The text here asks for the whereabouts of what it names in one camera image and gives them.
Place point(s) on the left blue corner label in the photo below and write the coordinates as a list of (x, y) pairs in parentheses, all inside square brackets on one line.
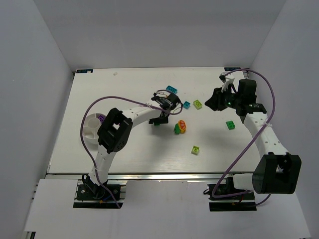
[(84, 71)]

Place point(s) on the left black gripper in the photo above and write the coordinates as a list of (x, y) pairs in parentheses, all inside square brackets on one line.
[(157, 120)]

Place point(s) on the lime lego brick lower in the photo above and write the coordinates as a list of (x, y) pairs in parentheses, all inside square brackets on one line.
[(195, 150)]

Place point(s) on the green lego brick right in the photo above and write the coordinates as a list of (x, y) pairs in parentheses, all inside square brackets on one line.
[(230, 125)]

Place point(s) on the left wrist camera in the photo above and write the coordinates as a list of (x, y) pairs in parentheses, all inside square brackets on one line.
[(161, 94)]

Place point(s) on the small blue lego brick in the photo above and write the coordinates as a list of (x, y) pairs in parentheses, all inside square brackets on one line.
[(186, 105)]

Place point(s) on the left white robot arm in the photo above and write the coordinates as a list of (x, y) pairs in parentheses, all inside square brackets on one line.
[(114, 132)]

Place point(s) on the orange yellow lego piece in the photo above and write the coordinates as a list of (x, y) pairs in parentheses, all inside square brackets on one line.
[(182, 126)]

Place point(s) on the blue long lego brick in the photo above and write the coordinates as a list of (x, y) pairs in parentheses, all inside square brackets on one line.
[(171, 89)]

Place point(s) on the blue corner label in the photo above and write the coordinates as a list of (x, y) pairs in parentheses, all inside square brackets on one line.
[(84, 71), (228, 69)]

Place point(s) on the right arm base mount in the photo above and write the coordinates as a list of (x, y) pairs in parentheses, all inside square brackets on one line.
[(240, 203)]

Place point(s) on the lime lego brick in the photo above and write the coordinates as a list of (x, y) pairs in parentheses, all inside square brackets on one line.
[(197, 104), (195, 150)]

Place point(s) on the lime lego brick upper right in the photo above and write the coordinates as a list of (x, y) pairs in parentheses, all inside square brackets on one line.
[(197, 104)]

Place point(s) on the aluminium front rail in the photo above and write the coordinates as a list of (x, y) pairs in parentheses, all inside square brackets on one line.
[(135, 176)]

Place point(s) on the white divided round container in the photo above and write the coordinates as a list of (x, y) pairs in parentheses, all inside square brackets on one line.
[(90, 128)]

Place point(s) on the purple lego brick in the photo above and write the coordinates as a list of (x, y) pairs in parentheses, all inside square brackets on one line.
[(101, 118)]

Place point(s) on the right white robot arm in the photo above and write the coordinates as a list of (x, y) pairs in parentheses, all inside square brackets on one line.
[(277, 171)]

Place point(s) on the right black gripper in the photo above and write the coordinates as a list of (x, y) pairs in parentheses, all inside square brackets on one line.
[(218, 100)]

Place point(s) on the right blue corner label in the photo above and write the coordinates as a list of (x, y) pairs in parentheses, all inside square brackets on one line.
[(228, 69)]

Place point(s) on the dark green lego stud piece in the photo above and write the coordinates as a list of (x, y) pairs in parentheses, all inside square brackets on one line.
[(176, 129)]

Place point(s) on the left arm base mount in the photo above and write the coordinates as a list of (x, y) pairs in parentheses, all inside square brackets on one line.
[(85, 199)]

